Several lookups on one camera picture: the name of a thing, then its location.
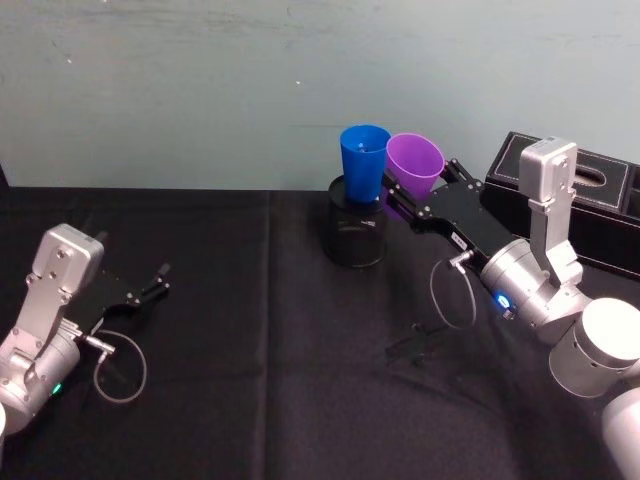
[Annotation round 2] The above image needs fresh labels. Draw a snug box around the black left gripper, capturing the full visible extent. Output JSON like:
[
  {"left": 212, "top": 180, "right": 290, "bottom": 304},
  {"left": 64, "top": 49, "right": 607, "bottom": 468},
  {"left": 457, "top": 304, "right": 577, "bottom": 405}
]
[{"left": 64, "top": 263, "right": 172, "bottom": 335}]

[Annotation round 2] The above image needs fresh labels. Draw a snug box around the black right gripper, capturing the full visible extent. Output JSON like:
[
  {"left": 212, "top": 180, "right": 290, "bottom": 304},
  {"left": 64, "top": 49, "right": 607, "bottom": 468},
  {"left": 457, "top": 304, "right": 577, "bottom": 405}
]
[{"left": 382, "top": 157, "right": 520, "bottom": 274}]

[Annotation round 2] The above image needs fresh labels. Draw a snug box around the purple plastic cup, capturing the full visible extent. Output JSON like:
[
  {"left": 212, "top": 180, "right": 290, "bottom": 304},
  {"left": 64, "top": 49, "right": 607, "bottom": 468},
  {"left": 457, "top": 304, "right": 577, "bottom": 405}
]
[{"left": 383, "top": 132, "right": 446, "bottom": 222}]

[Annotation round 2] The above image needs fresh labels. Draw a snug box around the blue plastic cup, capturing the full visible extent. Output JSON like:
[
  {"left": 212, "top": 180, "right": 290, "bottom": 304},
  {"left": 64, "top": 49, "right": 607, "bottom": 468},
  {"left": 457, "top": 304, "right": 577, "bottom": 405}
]
[{"left": 339, "top": 124, "right": 393, "bottom": 205}]

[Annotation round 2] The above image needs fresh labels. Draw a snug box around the black cylindrical container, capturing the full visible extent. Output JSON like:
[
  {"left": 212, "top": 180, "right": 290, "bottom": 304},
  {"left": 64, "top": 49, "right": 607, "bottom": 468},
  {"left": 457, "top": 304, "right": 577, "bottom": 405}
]
[{"left": 319, "top": 175, "right": 387, "bottom": 271}]

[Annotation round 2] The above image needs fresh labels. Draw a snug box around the black table cloth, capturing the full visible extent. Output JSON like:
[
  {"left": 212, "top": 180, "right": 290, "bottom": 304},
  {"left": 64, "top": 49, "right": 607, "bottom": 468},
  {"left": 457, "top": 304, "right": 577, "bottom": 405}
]
[{"left": 0, "top": 185, "right": 640, "bottom": 480}]

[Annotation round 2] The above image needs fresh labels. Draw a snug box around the black stitched tissue box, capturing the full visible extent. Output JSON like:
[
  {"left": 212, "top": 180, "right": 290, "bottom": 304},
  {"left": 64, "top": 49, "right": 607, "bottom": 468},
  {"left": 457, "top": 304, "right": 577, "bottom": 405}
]
[{"left": 483, "top": 131, "right": 640, "bottom": 279}]

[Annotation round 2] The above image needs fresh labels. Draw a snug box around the thin right gripper cable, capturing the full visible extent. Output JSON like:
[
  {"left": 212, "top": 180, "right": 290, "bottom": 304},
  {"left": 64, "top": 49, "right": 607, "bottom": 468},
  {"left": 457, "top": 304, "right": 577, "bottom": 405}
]
[{"left": 430, "top": 249, "right": 477, "bottom": 331}]

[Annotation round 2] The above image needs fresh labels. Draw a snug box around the thin gripper cable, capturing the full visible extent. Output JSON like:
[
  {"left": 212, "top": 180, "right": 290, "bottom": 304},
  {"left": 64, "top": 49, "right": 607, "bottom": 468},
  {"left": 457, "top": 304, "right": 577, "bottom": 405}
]
[
  {"left": 81, "top": 329, "right": 148, "bottom": 404},
  {"left": 430, "top": 249, "right": 477, "bottom": 331}
]

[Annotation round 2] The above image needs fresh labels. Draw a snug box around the thin left gripper cable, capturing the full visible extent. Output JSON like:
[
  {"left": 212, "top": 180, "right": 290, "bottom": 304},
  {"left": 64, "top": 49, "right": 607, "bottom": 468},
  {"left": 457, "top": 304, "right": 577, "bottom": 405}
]
[{"left": 81, "top": 329, "right": 148, "bottom": 404}]

